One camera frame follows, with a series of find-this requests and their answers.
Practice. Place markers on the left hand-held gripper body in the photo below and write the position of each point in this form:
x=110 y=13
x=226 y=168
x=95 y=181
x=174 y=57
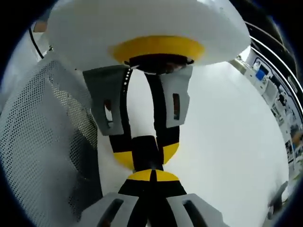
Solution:
x=142 y=21

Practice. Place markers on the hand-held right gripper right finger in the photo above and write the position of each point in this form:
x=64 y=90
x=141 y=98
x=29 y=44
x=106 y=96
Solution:
x=175 y=203

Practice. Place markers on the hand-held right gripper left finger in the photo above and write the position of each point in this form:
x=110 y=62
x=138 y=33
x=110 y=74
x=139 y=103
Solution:
x=127 y=203

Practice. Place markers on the white mesh basket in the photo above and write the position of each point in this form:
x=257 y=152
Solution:
x=35 y=142

